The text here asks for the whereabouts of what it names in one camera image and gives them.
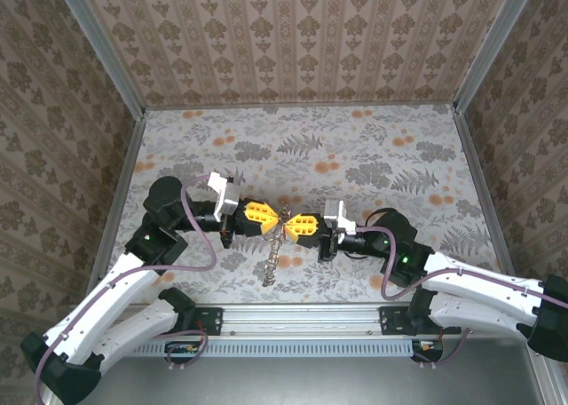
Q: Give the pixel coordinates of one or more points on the grey key holder with rings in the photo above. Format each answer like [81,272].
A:
[270,263]

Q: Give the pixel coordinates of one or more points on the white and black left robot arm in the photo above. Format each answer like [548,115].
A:
[102,298]

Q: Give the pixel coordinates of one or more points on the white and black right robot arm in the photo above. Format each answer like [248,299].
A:
[479,285]

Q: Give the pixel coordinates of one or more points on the grey metal sheet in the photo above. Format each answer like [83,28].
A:
[288,383]

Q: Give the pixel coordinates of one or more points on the aluminium table edge rail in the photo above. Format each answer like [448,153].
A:
[119,192]
[486,200]

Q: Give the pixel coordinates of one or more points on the wide aluminium mounting rail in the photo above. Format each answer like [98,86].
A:
[302,320]

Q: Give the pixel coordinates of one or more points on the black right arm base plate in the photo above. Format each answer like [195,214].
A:
[392,320]

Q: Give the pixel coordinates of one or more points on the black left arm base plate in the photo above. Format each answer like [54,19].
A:
[210,320]

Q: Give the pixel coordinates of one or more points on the aluminium frame post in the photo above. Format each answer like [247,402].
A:
[105,54]
[492,45]

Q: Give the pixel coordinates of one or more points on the aluminium frame bar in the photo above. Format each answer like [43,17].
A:
[548,383]

